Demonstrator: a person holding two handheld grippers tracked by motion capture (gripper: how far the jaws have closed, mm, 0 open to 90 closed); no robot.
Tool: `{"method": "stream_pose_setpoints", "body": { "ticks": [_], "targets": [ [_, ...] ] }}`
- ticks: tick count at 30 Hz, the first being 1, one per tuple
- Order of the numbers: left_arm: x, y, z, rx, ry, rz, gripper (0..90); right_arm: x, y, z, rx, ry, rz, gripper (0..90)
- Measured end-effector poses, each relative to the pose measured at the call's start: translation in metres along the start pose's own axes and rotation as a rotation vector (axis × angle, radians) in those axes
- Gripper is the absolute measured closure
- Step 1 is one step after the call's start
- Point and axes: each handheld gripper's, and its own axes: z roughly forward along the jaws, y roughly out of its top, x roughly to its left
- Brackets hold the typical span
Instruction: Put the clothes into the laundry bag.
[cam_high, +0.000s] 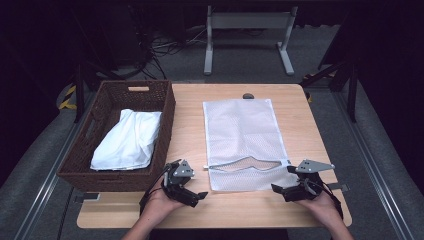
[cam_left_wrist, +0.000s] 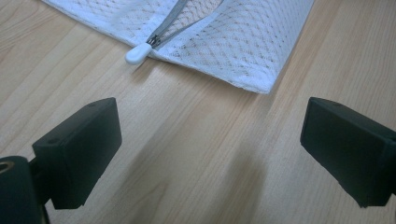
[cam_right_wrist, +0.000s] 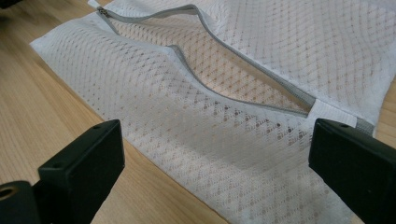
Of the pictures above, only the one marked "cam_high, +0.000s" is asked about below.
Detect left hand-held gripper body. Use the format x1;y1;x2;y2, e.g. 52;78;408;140
162;159;196;198

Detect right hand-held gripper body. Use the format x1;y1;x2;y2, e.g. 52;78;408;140
287;159;336;201

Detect white cloth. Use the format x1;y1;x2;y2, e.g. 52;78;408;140
89;108;164;172

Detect white mesh laundry bag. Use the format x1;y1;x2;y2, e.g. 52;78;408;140
202;97;298;193

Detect brown wicker basket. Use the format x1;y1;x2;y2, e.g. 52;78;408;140
56;79;177;193

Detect person's left hand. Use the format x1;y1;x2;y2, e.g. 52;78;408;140
141;179;186;222

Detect person's right hand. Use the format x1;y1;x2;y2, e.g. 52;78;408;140
294;189;342;225

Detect black metal stand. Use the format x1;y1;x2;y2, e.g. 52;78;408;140
299;59;360;124
70;59;116;124

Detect black and yellow striped tape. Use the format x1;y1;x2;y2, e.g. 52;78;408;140
58;84;78;111

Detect black table bracket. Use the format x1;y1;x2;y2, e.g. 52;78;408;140
72;192;101;205
327;182;351;193

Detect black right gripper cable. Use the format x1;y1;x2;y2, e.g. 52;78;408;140
319;181;345;220

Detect grey floor rail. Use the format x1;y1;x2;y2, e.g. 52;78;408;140
332;89;416;240
12;109;96;240

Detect tangle of black floor cables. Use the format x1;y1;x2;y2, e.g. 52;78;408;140
141;24;208;82

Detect grey metal stand frame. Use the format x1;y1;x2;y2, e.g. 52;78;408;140
203;5;299;77

